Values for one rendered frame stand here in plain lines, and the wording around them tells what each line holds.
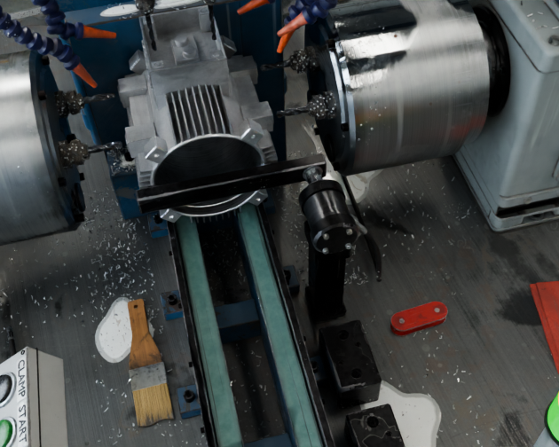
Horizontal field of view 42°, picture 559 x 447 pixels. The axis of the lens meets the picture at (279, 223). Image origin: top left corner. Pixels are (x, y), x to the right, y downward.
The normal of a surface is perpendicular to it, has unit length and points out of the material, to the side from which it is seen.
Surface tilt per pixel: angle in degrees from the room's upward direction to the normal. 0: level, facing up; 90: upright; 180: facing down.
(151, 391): 1
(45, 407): 57
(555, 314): 0
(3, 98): 17
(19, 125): 36
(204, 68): 90
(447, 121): 81
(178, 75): 90
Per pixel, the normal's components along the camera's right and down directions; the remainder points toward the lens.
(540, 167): 0.23, 0.75
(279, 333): -0.04, -0.62
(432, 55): 0.12, 0.00
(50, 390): 0.79, -0.51
